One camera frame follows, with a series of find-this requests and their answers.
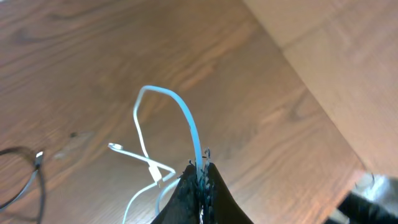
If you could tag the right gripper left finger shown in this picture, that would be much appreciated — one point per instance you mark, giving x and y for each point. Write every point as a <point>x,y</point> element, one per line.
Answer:
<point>183,206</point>

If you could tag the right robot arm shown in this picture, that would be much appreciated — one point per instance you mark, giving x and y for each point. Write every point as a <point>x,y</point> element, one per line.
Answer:
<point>356,208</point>

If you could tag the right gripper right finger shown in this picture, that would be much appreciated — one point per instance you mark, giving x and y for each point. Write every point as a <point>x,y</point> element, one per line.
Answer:
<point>219,206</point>

